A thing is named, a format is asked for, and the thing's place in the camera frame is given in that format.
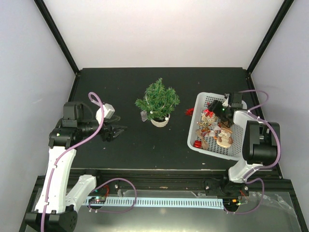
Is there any circuit board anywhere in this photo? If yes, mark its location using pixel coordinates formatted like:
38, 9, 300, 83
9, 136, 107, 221
223, 198, 249, 206
88, 196, 106, 204

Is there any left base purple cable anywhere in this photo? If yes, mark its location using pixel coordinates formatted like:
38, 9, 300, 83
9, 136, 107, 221
87, 178, 137, 215

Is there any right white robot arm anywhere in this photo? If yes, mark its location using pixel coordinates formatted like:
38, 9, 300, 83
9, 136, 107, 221
208, 90, 281, 195

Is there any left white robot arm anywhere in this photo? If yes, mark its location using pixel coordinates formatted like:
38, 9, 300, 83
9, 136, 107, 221
25, 101, 126, 232

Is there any white perforated plastic basket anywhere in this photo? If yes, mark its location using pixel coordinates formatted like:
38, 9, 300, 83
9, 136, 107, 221
187, 92, 244, 161

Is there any right circuit board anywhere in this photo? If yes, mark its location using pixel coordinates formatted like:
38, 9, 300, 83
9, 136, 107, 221
223, 198, 249, 206

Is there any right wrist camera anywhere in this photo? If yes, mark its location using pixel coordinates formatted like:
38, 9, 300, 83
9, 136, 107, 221
222, 93, 230, 108

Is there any red berry sprig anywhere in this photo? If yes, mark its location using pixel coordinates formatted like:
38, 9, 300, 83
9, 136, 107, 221
185, 108, 194, 116

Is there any small green christmas tree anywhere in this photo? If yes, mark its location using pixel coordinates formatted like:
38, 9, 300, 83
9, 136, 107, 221
135, 78, 180, 120

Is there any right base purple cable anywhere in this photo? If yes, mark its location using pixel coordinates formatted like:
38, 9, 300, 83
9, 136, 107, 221
224, 177, 265, 215

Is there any left circuit board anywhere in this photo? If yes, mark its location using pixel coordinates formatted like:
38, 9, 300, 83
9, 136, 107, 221
88, 196, 106, 204

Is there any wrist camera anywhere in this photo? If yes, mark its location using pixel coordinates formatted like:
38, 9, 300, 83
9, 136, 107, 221
222, 93, 230, 108
96, 103, 115, 124

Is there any white slotted cable duct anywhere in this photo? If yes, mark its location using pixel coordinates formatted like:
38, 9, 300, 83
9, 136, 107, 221
83, 197, 224, 210

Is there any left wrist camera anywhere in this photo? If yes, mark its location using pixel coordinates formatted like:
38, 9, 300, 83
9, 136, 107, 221
96, 103, 115, 124

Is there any white tree pot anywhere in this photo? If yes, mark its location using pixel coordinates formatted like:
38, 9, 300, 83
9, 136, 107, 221
150, 114, 170, 128

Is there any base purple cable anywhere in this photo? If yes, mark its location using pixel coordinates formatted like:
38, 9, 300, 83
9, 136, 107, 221
87, 178, 137, 215
224, 177, 265, 215

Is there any wooden snowman ornament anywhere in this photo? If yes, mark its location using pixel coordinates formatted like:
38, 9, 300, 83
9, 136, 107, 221
216, 128, 233, 148

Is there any clear battery box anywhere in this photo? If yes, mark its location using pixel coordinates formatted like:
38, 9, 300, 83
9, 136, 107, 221
140, 111, 148, 122

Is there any red gift box ornament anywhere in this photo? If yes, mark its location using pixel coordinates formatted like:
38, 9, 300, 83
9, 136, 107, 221
193, 140, 202, 148

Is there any white ball light string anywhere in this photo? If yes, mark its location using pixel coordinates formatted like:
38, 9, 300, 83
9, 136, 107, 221
143, 89, 175, 121

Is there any red star ornament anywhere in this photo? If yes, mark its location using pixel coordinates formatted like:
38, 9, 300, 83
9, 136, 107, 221
203, 109, 214, 118

